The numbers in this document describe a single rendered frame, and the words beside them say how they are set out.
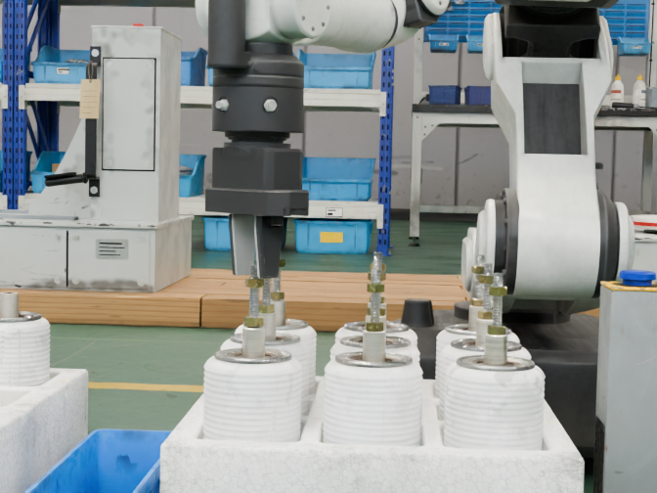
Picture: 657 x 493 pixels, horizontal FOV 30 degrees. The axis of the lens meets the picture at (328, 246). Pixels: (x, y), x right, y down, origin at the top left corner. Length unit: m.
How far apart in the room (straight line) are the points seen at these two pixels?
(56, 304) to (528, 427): 2.28
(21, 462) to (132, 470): 0.22
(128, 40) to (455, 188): 6.40
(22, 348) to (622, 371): 0.68
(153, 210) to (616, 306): 2.18
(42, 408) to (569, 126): 0.81
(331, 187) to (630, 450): 4.61
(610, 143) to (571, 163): 8.08
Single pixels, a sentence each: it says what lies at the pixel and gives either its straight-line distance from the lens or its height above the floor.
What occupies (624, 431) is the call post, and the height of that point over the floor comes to 0.16.
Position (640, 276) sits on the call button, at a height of 0.33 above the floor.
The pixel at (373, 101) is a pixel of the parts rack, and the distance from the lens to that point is 5.88.
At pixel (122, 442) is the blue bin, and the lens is 1.50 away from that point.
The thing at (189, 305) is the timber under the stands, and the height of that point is 0.06.
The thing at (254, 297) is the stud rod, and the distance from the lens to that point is 1.20.
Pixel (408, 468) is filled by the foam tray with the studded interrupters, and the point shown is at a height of 0.17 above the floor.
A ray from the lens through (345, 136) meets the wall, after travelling 9.62.
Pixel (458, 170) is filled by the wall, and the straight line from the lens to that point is 9.61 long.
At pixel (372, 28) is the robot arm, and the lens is 1.32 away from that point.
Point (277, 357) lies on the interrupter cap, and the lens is 1.19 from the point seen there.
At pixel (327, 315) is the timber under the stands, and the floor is 0.04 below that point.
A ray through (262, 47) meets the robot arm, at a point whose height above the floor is 0.55.
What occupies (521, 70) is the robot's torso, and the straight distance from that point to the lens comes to 1.73.
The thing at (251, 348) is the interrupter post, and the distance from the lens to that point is 1.20.
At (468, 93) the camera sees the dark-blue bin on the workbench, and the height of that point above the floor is 0.83.
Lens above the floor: 0.44
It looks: 4 degrees down
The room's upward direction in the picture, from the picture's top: 1 degrees clockwise
